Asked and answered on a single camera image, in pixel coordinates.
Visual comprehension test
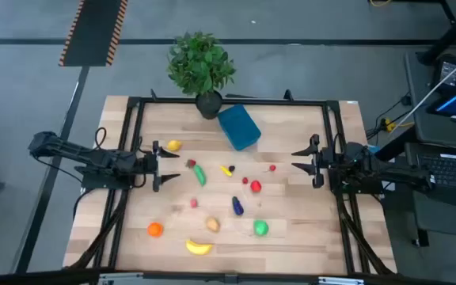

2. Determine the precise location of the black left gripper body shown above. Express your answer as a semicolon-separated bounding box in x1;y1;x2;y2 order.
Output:
134;152;154;187

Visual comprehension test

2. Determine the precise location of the white cable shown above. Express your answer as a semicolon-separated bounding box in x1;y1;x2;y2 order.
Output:
392;46;456;134

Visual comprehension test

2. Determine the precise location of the green toy cucumber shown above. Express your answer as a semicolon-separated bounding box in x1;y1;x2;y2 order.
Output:
192;164;207;188

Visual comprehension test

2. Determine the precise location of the black aluminium table frame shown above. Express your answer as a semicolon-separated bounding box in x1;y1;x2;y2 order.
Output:
64;89;398;277

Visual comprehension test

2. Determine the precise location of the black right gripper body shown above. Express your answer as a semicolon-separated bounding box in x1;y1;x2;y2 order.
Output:
319;146;346;182

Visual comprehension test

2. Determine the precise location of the dark grey side desk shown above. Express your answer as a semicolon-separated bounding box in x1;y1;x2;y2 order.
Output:
404;45;456;249

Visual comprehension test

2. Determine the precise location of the black laptop keyboard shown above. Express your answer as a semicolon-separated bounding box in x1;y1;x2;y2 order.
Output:
405;142;456;211

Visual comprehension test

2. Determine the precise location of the tan toy potato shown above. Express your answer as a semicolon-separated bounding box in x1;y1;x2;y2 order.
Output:
205;216;221;234

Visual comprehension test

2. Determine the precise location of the orange toy orange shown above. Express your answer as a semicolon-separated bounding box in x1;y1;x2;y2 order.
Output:
146;222;165;238

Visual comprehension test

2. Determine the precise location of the black power adapter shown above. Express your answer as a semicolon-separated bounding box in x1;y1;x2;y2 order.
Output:
433;55;456;93

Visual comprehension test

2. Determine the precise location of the black hazard-striped floor mat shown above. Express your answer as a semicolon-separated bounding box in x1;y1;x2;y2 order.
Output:
58;0;129;67

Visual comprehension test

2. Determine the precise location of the green potted plant black pot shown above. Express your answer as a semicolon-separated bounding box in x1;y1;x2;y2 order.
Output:
166;30;238;121

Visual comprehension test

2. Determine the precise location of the purple toy eggplant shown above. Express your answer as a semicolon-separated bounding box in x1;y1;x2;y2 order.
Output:
231;196;245;217

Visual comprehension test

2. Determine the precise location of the blue plastic tupperware container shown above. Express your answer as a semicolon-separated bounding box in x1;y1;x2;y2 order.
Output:
216;103;262;152

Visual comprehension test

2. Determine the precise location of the black stand leg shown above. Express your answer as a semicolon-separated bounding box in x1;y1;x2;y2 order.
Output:
416;0;456;67

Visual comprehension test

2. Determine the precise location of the yellow toy banana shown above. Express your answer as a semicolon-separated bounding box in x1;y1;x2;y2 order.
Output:
184;238;214;257

